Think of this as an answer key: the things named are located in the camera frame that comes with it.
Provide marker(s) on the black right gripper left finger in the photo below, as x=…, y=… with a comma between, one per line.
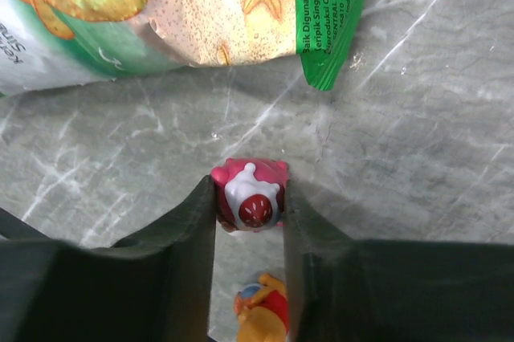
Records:
x=152, y=285

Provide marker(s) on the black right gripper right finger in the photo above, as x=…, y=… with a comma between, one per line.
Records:
x=344, y=289

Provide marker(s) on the pink bear cream hat toy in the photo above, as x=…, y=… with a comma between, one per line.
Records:
x=250, y=193

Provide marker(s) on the orange bear toy left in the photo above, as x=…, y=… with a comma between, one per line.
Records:
x=262, y=311

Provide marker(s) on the green cassava chips bag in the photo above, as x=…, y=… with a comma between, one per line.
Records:
x=58, y=43

